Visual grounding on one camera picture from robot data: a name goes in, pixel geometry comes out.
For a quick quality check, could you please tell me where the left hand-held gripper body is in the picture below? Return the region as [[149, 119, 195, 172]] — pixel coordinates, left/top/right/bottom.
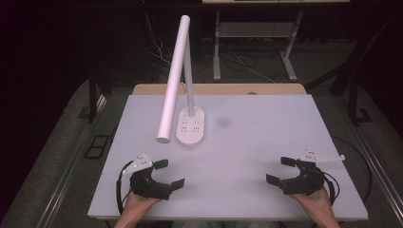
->
[[122, 152, 174, 201]]

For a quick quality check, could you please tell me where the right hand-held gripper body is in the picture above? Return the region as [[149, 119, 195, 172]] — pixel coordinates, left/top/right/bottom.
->
[[278, 148, 346, 196]]

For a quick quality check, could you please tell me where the white desk lamp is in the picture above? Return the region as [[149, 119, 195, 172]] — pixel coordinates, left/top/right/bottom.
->
[[156, 14, 206, 147]]

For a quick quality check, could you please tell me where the person's left hand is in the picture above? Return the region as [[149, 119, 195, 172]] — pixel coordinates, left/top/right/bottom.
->
[[121, 190, 163, 220]]

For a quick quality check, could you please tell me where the person's right hand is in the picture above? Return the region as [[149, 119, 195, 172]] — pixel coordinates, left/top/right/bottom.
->
[[289, 185, 335, 220]]

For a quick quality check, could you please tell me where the black metal stand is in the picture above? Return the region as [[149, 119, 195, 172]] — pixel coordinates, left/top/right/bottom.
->
[[77, 67, 100, 124], [347, 79, 374, 125]]

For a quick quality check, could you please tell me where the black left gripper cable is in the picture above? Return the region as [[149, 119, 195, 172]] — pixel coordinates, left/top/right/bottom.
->
[[115, 161, 135, 216]]

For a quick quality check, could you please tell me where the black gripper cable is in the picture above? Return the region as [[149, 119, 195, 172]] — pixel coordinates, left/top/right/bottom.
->
[[322, 171, 340, 206], [115, 161, 135, 216]]

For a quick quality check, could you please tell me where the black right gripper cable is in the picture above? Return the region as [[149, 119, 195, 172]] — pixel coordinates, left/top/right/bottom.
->
[[322, 171, 340, 206]]

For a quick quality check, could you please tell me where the black rectangular floor frame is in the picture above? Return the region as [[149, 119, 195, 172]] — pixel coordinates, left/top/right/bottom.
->
[[83, 134, 111, 161]]

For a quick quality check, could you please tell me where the black floor cable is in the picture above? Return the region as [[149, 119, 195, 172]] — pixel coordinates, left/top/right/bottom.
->
[[330, 135, 374, 204]]

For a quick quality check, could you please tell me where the aluminium floor rail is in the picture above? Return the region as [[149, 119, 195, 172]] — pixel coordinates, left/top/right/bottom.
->
[[334, 94, 403, 219], [37, 94, 108, 228]]

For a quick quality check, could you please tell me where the white floor cable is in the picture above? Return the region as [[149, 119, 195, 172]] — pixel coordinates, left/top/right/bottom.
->
[[227, 50, 278, 85]]

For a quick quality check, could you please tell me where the grey metal table frame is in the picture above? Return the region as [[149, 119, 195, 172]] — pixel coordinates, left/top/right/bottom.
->
[[212, 10, 304, 84]]

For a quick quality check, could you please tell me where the white hanging cable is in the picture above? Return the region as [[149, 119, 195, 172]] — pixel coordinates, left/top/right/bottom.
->
[[144, 11, 173, 66]]

